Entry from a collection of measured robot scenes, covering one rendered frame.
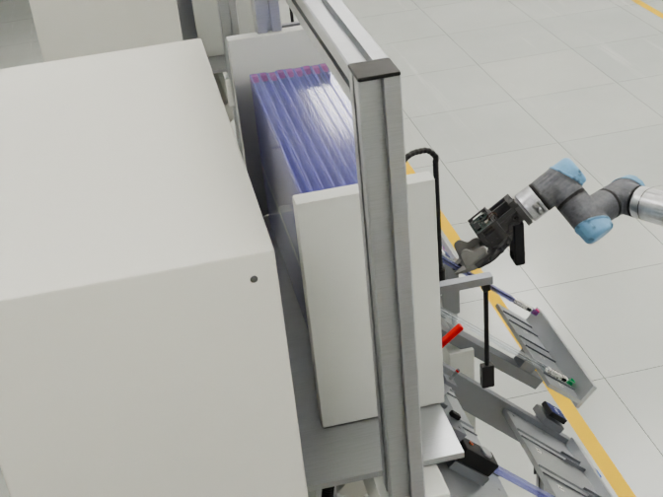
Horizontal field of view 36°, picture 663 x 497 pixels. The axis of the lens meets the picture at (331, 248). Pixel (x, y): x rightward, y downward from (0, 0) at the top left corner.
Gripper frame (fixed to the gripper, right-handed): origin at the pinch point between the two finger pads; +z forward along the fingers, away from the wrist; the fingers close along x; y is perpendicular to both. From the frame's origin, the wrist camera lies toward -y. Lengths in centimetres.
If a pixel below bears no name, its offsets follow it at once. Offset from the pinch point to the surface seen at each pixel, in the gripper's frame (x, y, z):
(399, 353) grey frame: 110, 75, -2
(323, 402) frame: 97, 66, 13
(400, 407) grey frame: 110, 69, 2
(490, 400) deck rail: 38.7, -2.7, 9.1
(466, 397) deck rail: 38.8, 1.9, 12.3
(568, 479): 55, -16, 6
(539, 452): 50, -10, 7
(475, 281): 64, 42, -8
